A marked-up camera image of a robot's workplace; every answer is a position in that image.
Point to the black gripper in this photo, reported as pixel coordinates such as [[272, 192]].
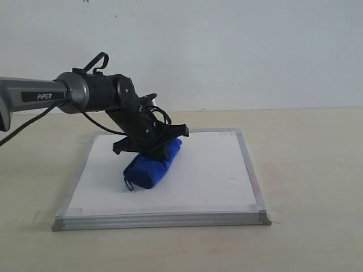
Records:
[[144, 128]]

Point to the blue cloth eraser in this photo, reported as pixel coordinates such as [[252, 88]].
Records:
[[146, 173]]

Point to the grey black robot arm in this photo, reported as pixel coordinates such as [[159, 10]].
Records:
[[72, 92]]

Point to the clear tape back right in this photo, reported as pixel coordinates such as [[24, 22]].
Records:
[[237, 130]]

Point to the clear tape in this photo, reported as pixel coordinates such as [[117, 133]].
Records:
[[268, 215], [86, 138], [52, 216], [237, 130]]

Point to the clear tape back left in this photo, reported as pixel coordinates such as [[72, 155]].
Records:
[[86, 138]]

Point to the clear tape front right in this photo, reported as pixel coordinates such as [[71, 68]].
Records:
[[268, 215]]

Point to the clear tape front left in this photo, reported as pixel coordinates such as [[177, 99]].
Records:
[[52, 216]]

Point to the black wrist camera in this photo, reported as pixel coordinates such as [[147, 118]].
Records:
[[148, 100]]

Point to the white board with aluminium frame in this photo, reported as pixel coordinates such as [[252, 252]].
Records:
[[211, 182]]

